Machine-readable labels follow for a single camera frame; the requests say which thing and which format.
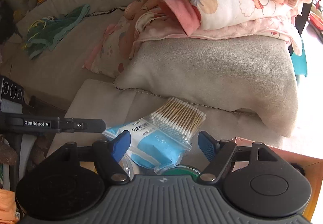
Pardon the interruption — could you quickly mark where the white tea canister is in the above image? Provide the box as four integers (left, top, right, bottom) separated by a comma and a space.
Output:
119, 155, 134, 180

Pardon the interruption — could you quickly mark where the beige sofa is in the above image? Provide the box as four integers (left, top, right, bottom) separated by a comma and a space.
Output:
1, 0, 298, 146

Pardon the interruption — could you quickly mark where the green lid glass jar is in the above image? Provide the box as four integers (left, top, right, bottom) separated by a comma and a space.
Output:
162, 165, 200, 180

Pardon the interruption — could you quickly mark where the teal plastic stool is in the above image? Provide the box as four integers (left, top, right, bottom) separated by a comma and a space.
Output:
291, 41, 308, 84

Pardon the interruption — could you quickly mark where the pink floral blanket pile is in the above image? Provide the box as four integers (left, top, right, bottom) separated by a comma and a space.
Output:
84, 0, 312, 78

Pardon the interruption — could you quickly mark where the blue mask package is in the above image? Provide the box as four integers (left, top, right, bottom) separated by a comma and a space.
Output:
103, 118, 192, 173

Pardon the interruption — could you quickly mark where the cotton swab bag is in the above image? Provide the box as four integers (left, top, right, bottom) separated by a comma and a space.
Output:
144, 97, 206, 145

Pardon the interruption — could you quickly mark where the green towel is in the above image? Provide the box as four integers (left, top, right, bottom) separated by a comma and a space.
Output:
24, 4, 90, 60

